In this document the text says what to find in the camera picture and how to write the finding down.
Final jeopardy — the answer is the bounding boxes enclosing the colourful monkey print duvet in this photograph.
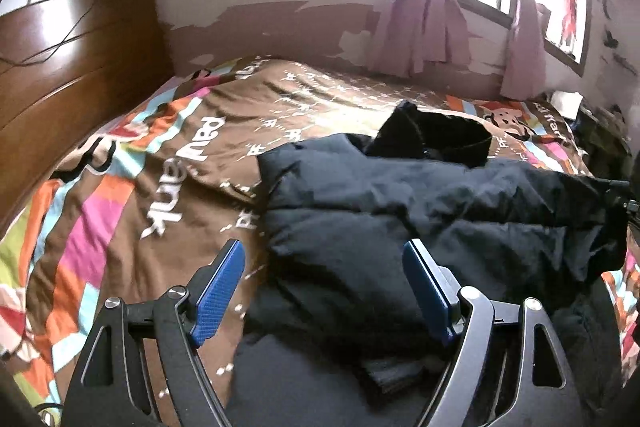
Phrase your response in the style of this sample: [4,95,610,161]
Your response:
[1,56,639,426]

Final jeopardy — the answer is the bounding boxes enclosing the dark navy padded jacket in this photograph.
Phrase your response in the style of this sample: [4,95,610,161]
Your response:
[227,102,630,426]

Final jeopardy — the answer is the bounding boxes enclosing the brown wooden headboard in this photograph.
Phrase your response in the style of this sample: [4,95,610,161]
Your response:
[1,0,174,228]

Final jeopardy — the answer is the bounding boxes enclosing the dark cluttered bedside items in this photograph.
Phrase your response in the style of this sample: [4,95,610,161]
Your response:
[570,103,632,180]

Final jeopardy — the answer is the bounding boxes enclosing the white object beside bed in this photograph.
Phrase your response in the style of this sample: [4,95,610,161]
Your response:
[550,90,584,121]

